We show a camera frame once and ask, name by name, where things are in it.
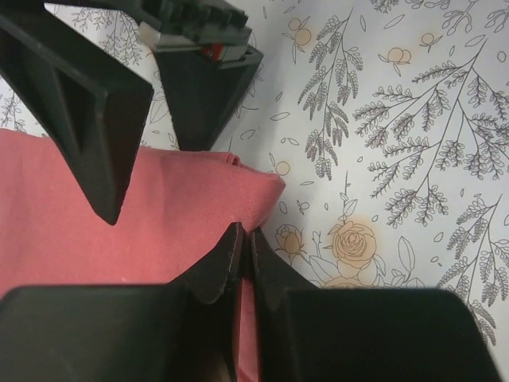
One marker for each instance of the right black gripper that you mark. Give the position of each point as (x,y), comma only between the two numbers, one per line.
(202,50)

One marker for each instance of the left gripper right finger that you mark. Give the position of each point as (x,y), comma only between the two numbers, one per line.
(307,333)

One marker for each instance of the floral patterned table mat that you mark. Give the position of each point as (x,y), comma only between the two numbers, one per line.
(387,122)

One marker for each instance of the dusty pink t shirt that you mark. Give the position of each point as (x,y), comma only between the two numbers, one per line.
(177,207)

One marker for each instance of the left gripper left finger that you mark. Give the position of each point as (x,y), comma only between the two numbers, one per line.
(183,330)

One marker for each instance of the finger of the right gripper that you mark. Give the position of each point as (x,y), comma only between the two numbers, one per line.
(93,107)

